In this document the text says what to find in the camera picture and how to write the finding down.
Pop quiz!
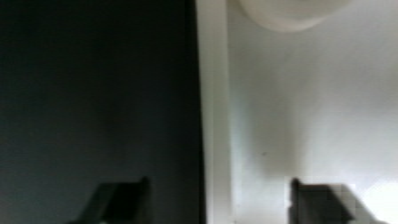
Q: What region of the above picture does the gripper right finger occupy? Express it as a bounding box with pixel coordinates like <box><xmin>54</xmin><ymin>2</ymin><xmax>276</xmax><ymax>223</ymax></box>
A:
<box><xmin>290</xmin><ymin>177</ymin><xmax>358</xmax><ymax>224</ymax></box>

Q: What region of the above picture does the white square table top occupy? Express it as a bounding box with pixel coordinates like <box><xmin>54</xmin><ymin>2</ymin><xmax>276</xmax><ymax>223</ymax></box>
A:
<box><xmin>196</xmin><ymin>0</ymin><xmax>398</xmax><ymax>224</ymax></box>

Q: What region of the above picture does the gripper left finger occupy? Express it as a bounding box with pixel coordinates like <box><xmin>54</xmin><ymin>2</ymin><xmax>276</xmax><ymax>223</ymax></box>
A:
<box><xmin>68</xmin><ymin>177</ymin><xmax>152</xmax><ymax>224</ymax></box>

